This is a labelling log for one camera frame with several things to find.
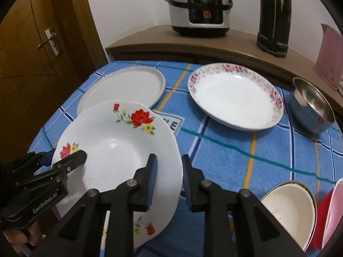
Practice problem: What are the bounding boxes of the white enamel bowl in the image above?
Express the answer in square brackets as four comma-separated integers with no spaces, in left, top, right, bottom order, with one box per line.
[260,180,317,251]

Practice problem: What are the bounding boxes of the white plate red flowers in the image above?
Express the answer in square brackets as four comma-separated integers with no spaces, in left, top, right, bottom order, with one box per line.
[52,100,183,248]

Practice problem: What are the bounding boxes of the red and pink bowl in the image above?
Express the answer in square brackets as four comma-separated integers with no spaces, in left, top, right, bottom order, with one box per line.
[310,178,343,250]

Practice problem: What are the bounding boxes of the stainless steel bowl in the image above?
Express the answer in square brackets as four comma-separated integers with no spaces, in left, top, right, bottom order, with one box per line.
[290,77,335,135]

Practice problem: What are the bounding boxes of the person's left hand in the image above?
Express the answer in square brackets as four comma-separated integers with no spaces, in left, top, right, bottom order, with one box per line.
[3,221,43,256]

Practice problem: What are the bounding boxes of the blue plaid tablecloth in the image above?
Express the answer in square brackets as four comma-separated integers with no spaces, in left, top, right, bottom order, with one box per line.
[28,60,343,257]

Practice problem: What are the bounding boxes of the plain white flat plate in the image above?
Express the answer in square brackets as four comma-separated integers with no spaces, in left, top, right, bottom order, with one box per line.
[77,66,166,114]

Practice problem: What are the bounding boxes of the brown wooden door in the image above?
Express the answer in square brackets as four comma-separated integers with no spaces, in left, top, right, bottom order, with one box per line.
[1,0,108,163]

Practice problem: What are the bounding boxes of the pink electric kettle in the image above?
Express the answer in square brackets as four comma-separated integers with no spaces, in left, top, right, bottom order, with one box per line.
[314,24,342,91]

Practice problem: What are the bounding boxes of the brown wooden side cabinet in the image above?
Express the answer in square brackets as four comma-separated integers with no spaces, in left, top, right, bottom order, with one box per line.
[106,25,342,120]

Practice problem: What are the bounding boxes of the white black rice cooker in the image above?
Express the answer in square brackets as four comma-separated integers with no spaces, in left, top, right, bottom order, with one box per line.
[165,0,233,38]

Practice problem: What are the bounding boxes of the black thermos flask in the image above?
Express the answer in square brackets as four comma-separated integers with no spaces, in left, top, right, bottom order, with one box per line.
[257,0,292,57]

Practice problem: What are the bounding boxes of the metal door handle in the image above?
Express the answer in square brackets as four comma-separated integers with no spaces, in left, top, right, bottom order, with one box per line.
[36,27,62,57]

